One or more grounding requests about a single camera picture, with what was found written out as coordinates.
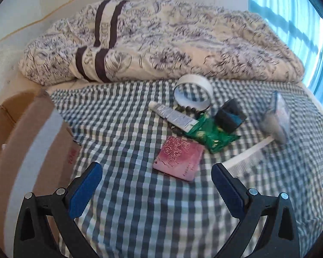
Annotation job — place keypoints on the floral beige duvet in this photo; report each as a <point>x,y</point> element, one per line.
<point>120,40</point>

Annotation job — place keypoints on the brown cardboard box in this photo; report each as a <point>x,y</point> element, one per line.
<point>37,154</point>

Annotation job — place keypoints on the green snack packet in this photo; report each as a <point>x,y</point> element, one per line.
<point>207,133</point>

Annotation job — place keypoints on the clear plastic bag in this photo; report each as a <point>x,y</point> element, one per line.
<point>276,120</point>

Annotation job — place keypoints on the white cream tube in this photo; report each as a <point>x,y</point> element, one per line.
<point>176,118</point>

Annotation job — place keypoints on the blue window curtain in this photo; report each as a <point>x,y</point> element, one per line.
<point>299,25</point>

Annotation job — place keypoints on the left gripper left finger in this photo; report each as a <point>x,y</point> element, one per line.
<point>33,235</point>

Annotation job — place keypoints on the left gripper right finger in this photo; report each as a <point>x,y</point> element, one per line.
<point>279,236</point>

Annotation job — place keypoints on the black teal small box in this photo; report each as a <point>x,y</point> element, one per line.
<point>230,116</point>

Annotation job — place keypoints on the pink floral wallet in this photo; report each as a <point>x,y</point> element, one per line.
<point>179,158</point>

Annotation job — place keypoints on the white tape roll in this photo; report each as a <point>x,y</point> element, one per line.
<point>193,91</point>

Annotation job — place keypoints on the white comb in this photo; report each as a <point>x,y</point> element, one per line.
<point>243,162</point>

